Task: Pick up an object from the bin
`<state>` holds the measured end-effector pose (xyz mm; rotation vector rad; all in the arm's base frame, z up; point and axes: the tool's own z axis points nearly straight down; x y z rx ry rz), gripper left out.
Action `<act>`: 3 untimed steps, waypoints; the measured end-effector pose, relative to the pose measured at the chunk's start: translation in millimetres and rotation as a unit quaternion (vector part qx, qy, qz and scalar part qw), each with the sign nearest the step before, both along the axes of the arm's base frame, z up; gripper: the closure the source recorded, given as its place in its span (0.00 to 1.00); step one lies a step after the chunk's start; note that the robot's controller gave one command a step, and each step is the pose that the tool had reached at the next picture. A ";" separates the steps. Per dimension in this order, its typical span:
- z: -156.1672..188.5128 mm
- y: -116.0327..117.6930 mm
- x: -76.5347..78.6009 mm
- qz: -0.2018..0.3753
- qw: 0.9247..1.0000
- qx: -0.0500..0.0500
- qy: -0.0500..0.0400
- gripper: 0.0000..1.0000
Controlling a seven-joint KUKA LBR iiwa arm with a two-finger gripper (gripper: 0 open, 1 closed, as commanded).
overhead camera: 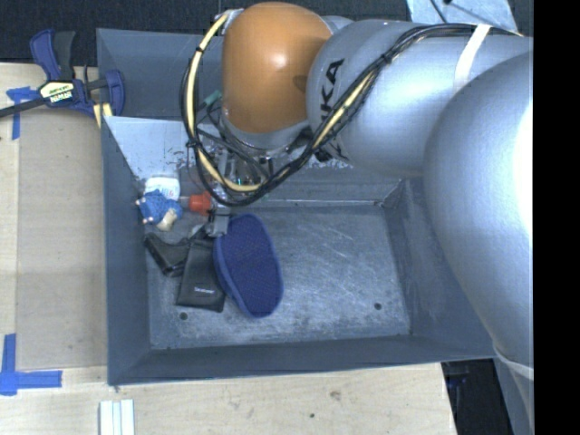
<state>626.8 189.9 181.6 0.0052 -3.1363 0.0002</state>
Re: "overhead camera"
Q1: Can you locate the black folded case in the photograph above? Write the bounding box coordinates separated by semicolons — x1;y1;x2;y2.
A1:
143;232;192;277

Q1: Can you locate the pale brown flat board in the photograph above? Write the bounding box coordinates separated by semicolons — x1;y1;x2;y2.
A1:
15;106;110;372

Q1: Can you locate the blue oval mesh pad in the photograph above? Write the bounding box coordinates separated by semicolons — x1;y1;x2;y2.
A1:
212;212;285;319

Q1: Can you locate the clear bottle with red cap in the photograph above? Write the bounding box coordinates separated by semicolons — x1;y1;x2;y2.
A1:
179;190;215;218

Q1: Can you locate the grey metal bin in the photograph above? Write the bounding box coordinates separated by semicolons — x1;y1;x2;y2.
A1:
95;27;499;387

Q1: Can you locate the blue toy figure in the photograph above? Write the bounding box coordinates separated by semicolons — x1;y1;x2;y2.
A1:
134;188;184;233

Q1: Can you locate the black pouch with white print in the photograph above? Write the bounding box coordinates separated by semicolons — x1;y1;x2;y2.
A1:
175;237;227;314

